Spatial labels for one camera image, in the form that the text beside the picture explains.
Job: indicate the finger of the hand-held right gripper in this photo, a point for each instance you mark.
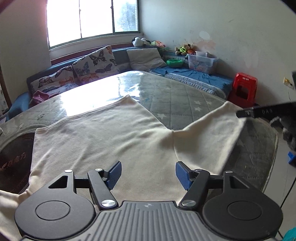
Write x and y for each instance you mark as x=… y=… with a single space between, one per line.
x=266 y=111

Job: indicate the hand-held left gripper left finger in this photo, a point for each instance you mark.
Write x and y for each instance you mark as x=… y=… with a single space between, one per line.
x=114 y=173

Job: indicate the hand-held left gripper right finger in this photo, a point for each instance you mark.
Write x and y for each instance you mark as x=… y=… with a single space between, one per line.
x=182 y=175

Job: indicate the cream pants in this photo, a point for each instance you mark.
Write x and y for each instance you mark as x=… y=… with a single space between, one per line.
x=104 y=139

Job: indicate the red plastic stool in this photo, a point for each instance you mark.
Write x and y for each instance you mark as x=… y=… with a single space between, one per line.
x=245 y=80

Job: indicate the blue plastic object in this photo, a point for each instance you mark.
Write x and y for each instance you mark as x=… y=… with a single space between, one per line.
x=292 y=158

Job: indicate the round quilted glass-top table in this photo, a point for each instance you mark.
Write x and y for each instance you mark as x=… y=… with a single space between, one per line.
x=185 y=102

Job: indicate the checkered sofa runner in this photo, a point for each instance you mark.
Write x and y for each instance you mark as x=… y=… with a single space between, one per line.
x=196 y=83

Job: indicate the blue sofa cloth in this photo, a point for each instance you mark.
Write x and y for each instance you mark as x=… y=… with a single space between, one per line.
x=196 y=75

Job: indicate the clear plastic storage box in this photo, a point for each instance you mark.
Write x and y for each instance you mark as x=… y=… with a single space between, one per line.
x=200 y=64

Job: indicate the small clear plastic box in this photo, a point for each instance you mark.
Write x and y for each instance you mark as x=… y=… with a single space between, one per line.
x=201 y=53

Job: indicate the black round induction cooker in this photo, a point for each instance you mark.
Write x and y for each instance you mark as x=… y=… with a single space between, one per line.
x=13 y=157

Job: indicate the small stuffed toys pile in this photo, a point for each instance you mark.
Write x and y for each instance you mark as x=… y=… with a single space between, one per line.
x=183 y=49

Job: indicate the green bowl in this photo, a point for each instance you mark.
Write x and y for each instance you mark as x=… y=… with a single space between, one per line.
x=174 y=62

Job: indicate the pink cloth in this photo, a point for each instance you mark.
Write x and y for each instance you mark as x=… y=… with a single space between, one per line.
x=40 y=97

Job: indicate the long butterfly print pillow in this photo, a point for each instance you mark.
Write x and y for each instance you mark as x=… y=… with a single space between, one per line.
x=53 y=80

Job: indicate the large butterfly print pillow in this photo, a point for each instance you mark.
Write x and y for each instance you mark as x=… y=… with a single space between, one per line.
x=97 y=62

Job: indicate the blue corner sofa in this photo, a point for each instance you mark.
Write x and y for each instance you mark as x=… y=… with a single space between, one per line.
x=120 y=56

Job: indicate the grey pillow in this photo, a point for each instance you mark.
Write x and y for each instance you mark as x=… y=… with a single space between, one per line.
x=143 y=58

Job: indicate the teal cloth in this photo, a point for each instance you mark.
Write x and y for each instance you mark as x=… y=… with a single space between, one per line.
x=291 y=235

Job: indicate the colourful plush toy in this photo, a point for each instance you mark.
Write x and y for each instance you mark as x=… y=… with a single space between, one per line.
x=158 y=44

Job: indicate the panda plush toy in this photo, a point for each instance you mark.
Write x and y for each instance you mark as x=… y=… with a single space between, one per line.
x=138 y=41

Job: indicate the window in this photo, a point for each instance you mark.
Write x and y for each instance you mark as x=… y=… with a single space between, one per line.
x=92 y=18

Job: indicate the wall socket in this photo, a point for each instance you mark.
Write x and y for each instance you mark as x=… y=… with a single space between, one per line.
x=287 y=81

